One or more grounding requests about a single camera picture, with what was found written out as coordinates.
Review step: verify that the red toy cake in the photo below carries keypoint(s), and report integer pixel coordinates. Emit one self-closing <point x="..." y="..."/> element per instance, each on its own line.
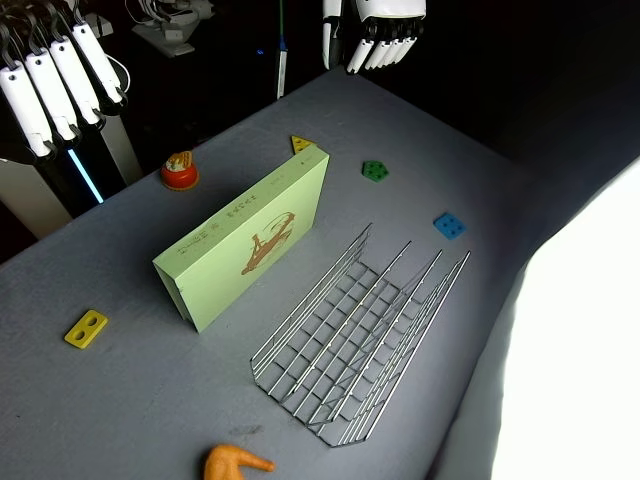
<point x="179" y="172"/>

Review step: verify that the blue square toy block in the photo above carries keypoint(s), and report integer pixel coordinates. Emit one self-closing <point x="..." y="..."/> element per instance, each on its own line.
<point x="450" y="226"/>

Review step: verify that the yellow rectangular toy block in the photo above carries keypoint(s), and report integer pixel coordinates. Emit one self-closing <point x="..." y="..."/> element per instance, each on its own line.
<point x="85" y="330"/>

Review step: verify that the grey table cloth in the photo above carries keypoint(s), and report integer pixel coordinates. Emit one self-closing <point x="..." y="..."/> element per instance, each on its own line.
<point x="150" y="400"/>

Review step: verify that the green pentagon toy block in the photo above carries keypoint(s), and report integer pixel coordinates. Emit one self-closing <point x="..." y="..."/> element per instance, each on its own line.
<point x="375" y="171"/>

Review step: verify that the white column with blue light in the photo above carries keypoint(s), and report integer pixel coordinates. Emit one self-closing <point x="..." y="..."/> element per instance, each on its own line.
<point x="125" y="150"/>

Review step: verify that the orange toy chicken leg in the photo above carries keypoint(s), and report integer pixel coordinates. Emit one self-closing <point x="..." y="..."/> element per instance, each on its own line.
<point x="227" y="462"/>

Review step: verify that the yellow triangle toy block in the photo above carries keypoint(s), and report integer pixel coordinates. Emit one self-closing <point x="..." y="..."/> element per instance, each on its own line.
<point x="299" y="145"/>

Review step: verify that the white stand base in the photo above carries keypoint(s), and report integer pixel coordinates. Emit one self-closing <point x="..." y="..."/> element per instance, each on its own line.
<point x="170" y="35"/>

